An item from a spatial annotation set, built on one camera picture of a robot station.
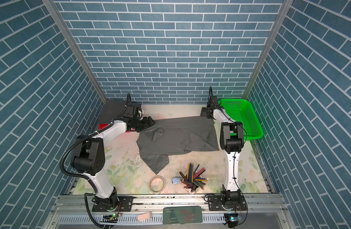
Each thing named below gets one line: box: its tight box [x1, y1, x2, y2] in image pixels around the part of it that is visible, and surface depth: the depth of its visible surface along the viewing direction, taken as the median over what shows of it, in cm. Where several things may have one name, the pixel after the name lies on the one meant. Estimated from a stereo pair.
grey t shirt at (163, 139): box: [136, 115, 220, 175], surface depth 100 cm
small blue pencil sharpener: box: [171, 177, 182, 185], surface depth 81 cm
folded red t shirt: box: [98, 123, 109, 131], surface depth 100 cm
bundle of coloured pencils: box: [178, 162, 209, 193], surface depth 74 cm
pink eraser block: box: [137, 212, 152, 221], surface depth 70 cm
